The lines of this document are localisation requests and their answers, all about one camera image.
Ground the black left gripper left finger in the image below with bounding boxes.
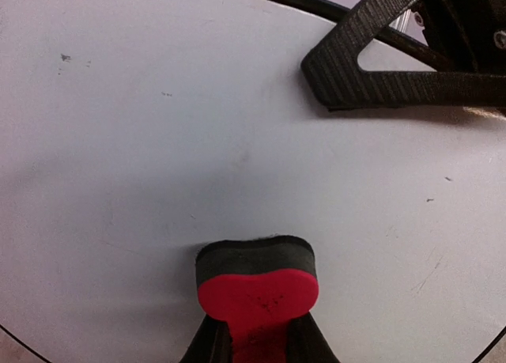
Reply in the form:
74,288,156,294
179,317,232,363

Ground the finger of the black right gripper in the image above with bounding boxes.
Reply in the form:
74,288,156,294
300,0,430,103
312,70,505,111

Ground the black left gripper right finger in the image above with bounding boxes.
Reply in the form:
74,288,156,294
286,314,338,363

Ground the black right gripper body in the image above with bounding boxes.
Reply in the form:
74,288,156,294
412,0,505,74

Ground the red bone-shaped eraser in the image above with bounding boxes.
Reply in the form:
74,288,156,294
195,235,319,362

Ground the white whiteboard black frame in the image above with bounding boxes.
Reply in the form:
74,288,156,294
1,0,505,362

